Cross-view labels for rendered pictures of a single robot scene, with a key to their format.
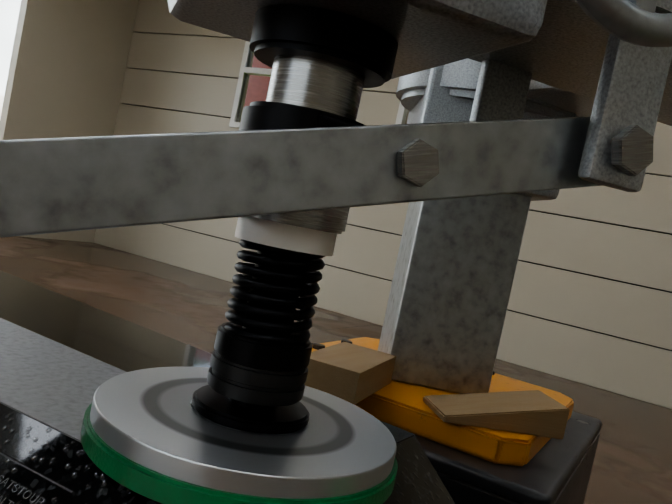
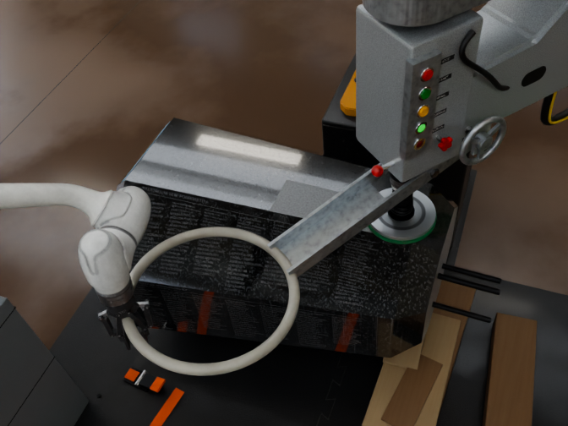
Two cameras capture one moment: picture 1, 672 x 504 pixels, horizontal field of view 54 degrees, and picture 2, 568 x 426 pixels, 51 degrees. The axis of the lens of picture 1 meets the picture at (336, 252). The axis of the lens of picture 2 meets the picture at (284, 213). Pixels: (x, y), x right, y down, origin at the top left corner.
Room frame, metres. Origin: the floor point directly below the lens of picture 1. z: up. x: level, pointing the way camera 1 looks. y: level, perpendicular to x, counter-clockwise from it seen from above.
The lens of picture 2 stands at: (-0.73, 0.43, 2.33)
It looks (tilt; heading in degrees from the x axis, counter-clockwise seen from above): 49 degrees down; 358
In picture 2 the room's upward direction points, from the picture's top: 8 degrees counter-clockwise
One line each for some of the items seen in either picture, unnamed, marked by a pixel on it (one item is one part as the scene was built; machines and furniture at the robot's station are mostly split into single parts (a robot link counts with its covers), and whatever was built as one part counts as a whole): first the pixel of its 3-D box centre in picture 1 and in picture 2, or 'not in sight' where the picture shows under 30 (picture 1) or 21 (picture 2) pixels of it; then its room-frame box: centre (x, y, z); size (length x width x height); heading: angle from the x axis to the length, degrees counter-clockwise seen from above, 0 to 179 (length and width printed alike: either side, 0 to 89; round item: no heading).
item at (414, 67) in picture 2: not in sight; (418, 107); (0.33, 0.06, 1.42); 0.08 x 0.03 x 0.28; 112
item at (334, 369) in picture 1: (348, 370); not in sight; (1.06, -0.06, 0.81); 0.20 x 0.10 x 0.05; 160
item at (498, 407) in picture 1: (494, 405); not in sight; (1.03, -0.29, 0.80); 0.20 x 0.10 x 0.05; 102
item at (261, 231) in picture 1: (288, 221); not in sight; (0.46, 0.04, 1.04); 0.07 x 0.07 x 0.04
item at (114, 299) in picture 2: not in sight; (114, 287); (0.17, 0.85, 1.12); 0.09 x 0.09 x 0.06
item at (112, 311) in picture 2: not in sight; (121, 304); (0.17, 0.86, 1.05); 0.08 x 0.07 x 0.09; 98
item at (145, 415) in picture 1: (248, 419); (401, 212); (0.46, 0.04, 0.89); 0.21 x 0.21 x 0.01
